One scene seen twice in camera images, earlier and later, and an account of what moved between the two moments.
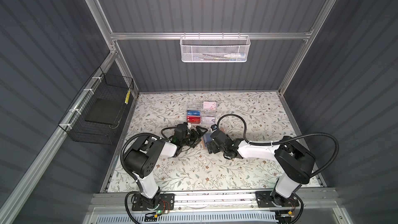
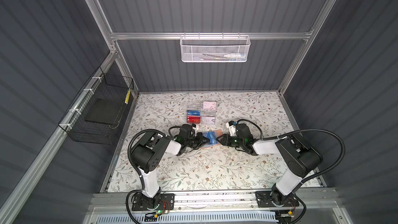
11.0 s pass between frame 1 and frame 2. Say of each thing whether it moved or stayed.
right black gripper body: moved
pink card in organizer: stayed
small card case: stayed
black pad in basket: stayed
